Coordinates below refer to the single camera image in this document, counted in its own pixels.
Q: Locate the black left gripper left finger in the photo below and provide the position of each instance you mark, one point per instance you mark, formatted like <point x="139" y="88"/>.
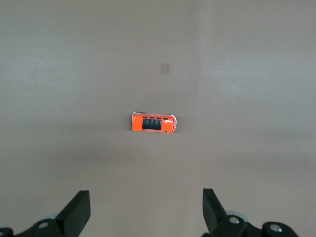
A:
<point x="69" y="219"/>

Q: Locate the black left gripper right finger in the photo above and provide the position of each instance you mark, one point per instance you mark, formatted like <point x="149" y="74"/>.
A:
<point x="217" y="222"/>

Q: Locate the orange toy bus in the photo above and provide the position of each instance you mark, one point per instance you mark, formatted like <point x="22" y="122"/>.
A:
<point x="137" y="123"/>

